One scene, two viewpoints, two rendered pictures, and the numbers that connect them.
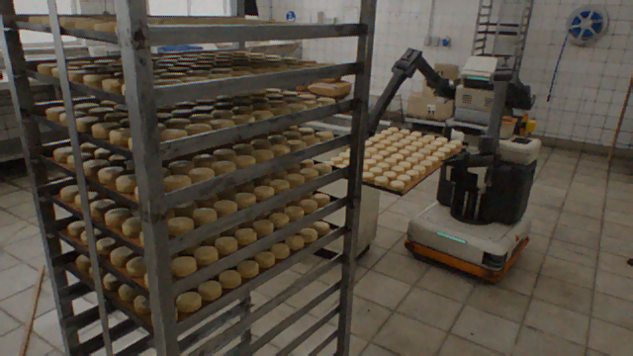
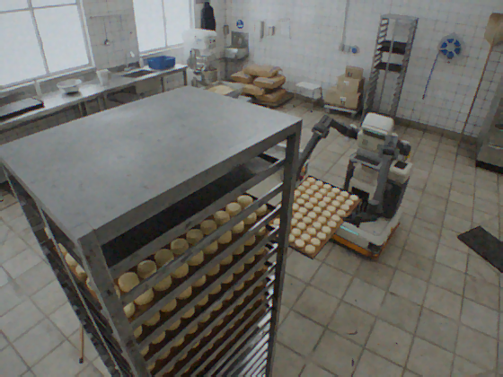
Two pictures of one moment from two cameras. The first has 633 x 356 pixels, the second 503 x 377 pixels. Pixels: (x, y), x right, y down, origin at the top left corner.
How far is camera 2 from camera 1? 0.67 m
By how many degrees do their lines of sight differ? 13
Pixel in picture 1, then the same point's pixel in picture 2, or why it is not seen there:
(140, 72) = (133, 355)
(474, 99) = (370, 143)
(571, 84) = (438, 88)
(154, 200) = not seen: outside the picture
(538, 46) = (419, 59)
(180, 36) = (154, 310)
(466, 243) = (358, 235)
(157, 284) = not seen: outside the picture
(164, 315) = not seen: outside the picture
